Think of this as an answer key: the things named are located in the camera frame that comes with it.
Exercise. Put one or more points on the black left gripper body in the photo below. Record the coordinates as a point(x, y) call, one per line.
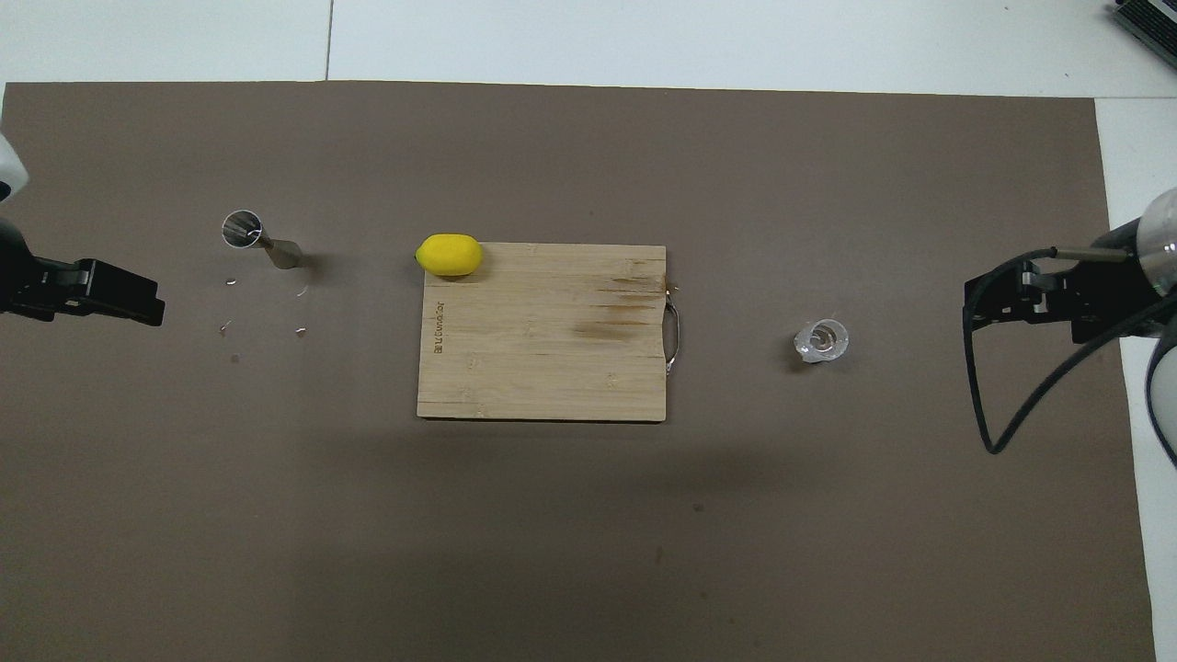
point(23, 271)

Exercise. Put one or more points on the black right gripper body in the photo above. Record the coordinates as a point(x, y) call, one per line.
point(1099, 285)

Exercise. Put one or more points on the steel double jigger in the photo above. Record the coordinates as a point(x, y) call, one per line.
point(242, 229)

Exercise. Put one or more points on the small clear glass cup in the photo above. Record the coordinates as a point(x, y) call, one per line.
point(822, 341)

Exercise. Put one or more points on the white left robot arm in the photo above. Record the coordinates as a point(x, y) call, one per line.
point(7, 170)

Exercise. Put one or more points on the grey ribbed device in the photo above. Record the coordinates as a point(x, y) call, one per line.
point(1149, 18)

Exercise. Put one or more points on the yellow lemon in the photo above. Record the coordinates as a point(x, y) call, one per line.
point(449, 256)

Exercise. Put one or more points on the bamboo cutting board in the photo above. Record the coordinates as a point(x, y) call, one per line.
point(542, 340)

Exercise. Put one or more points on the brown table mat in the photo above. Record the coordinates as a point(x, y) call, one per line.
point(552, 138)

